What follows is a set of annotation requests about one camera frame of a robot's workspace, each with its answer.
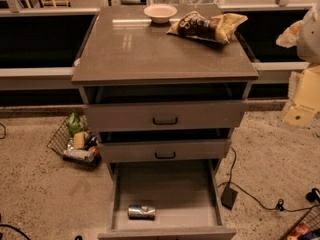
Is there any yellow cheese block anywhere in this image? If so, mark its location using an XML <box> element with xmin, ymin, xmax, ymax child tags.
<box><xmin>73</xmin><ymin>132</ymin><xmax>85</xmax><ymax>149</ymax></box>

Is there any top grey drawer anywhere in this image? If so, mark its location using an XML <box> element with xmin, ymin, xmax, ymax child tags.
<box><xmin>83</xmin><ymin>101</ymin><xmax>247</xmax><ymax>132</ymax></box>

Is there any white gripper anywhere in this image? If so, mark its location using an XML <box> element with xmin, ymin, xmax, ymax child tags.
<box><xmin>276</xmin><ymin>20</ymin><xmax>320</xmax><ymax>127</ymax></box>

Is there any black wire basket left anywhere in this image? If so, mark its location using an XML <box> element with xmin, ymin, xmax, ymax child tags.
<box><xmin>47</xmin><ymin>118</ymin><xmax>101</xmax><ymax>168</ymax></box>

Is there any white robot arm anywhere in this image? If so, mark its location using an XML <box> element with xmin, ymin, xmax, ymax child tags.
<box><xmin>276</xmin><ymin>4</ymin><xmax>320</xmax><ymax>127</ymax></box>

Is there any white ceramic bowl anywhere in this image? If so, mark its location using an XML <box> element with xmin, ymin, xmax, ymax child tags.
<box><xmin>144</xmin><ymin>4</ymin><xmax>177</xmax><ymax>24</ymax></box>

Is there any grey drawer cabinet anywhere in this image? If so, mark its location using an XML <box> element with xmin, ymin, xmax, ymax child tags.
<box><xmin>71</xmin><ymin>3</ymin><xmax>260</xmax><ymax>240</ymax></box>

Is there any red snack package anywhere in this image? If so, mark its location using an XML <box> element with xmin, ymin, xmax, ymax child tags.
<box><xmin>286</xmin><ymin>223</ymin><xmax>310</xmax><ymax>240</ymax></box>

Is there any black wire basket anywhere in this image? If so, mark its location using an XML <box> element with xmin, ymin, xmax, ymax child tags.
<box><xmin>47</xmin><ymin>118</ymin><xmax>101</xmax><ymax>168</ymax></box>
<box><xmin>279</xmin><ymin>205</ymin><xmax>320</xmax><ymax>240</ymax></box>

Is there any green leafy vegetable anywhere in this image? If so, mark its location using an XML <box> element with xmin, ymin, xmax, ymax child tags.
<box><xmin>66</xmin><ymin>113</ymin><xmax>83</xmax><ymax>136</ymax></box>

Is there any silver redbull can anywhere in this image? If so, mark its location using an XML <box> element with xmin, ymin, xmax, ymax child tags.
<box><xmin>128</xmin><ymin>205</ymin><xmax>156</xmax><ymax>220</ymax></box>

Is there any silver can in basket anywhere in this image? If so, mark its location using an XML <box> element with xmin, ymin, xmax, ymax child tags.
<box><xmin>64</xmin><ymin>149</ymin><xmax>94</xmax><ymax>162</ymax></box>

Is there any black cable left floor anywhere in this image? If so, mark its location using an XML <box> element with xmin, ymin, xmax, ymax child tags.
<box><xmin>0</xmin><ymin>213</ymin><xmax>32</xmax><ymax>240</ymax></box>

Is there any bottom grey drawer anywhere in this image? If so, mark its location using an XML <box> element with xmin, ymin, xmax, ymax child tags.
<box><xmin>98</xmin><ymin>160</ymin><xmax>236</xmax><ymax>240</ymax></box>

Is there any grey drawer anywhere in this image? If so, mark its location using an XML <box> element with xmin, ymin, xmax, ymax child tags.
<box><xmin>83</xmin><ymin>101</ymin><xmax>247</xmax><ymax>132</ymax></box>
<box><xmin>98</xmin><ymin>139</ymin><xmax>231</xmax><ymax>163</ymax></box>
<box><xmin>98</xmin><ymin>160</ymin><xmax>236</xmax><ymax>240</ymax></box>

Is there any middle grey drawer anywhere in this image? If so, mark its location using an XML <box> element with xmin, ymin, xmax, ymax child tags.
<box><xmin>98</xmin><ymin>139</ymin><xmax>231</xmax><ymax>163</ymax></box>

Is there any black cable on floor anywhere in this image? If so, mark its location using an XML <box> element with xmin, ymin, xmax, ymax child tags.
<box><xmin>217</xmin><ymin>146</ymin><xmax>316</xmax><ymax>214</ymax></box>

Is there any black power adapter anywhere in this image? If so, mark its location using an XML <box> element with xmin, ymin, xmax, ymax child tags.
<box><xmin>221</xmin><ymin>185</ymin><xmax>238</xmax><ymax>210</ymax></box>

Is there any yellow brown chip bag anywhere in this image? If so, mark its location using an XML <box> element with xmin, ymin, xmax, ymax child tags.
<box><xmin>167</xmin><ymin>11</ymin><xmax>248</xmax><ymax>44</ymax></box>

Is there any black wire basket right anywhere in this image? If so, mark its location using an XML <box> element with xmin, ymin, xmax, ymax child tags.
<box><xmin>279</xmin><ymin>205</ymin><xmax>320</xmax><ymax>240</ymax></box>

